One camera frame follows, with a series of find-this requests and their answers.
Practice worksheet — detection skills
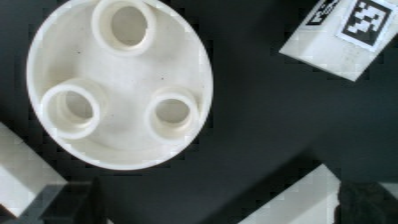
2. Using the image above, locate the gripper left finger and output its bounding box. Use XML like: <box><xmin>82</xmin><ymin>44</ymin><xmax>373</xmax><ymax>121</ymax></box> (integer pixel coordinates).
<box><xmin>16</xmin><ymin>181</ymin><xmax>107</xmax><ymax>224</ymax></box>

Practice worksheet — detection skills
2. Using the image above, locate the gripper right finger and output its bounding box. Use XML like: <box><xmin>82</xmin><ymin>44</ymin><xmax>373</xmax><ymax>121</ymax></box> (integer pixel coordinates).
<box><xmin>332</xmin><ymin>182</ymin><xmax>398</xmax><ymax>224</ymax></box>

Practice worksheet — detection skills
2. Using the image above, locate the white round stool seat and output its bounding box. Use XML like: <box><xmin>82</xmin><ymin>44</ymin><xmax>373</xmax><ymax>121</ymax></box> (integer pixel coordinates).
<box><xmin>27</xmin><ymin>0</ymin><xmax>213</xmax><ymax>170</ymax></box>

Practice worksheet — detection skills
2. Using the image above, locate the white stool leg with tag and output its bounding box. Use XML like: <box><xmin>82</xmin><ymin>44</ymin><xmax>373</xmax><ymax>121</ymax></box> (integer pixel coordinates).
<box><xmin>279</xmin><ymin>0</ymin><xmax>398</xmax><ymax>81</ymax></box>

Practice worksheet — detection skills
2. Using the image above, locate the white L-shaped obstacle wall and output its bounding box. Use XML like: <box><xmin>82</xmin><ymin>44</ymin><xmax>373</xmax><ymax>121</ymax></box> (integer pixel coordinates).
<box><xmin>0</xmin><ymin>122</ymin><xmax>66</xmax><ymax>216</ymax></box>

